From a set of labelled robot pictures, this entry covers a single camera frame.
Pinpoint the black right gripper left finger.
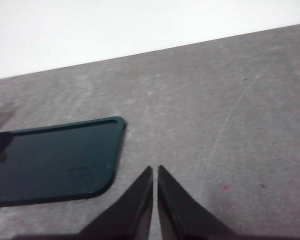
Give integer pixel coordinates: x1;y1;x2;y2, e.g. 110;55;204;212
76;165;154;240

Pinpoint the dark rectangular tray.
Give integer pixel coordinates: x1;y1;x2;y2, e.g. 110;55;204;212
0;116;127;209

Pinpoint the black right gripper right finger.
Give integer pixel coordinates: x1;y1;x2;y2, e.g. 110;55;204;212
157;164;239;240

